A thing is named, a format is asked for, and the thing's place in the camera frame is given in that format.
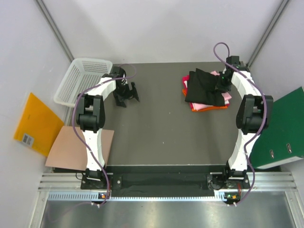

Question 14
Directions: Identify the aluminium rail frame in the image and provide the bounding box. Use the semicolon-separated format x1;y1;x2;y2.
29;166;304;228

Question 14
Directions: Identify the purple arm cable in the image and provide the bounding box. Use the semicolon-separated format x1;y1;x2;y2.
213;42;266;207
72;63;137;206

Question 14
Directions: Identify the grey slotted cable duct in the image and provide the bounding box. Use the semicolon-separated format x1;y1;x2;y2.
47;191;237;202

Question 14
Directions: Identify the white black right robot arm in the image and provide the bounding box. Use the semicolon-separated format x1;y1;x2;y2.
215;56;274;188

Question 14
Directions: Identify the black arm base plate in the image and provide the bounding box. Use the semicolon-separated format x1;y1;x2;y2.
80;165;250;197

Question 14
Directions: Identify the green ring binder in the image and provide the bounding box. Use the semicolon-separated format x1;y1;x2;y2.
250;87;304;169

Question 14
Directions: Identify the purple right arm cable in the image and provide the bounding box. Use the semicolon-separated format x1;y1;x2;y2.
213;42;266;207

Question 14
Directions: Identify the orange folded t-shirt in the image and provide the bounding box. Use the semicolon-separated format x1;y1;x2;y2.
189;93;232;112

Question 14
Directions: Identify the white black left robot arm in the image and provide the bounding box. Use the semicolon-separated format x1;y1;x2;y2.
72;65;140;188

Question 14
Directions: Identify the pink cardboard sheet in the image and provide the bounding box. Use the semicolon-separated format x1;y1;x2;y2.
45;126;114;171

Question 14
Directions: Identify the orange padded envelope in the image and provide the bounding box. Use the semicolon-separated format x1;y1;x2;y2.
13;93;64;157

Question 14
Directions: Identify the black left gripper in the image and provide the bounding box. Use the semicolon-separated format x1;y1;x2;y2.
113;81;138;107

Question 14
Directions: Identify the black printed t-shirt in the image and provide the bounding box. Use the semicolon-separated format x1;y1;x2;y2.
185;68;225;106

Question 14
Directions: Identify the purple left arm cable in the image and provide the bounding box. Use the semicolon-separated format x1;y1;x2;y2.
72;63;137;206

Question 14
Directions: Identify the white perforated plastic basket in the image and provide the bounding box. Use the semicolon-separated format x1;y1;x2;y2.
53;57;113;107

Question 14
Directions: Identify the magenta folded t-shirt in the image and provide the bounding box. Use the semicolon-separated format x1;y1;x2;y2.
182;75;190;93

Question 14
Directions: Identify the light pink folded t-shirt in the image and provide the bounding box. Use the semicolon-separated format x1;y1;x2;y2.
185;68;232;111

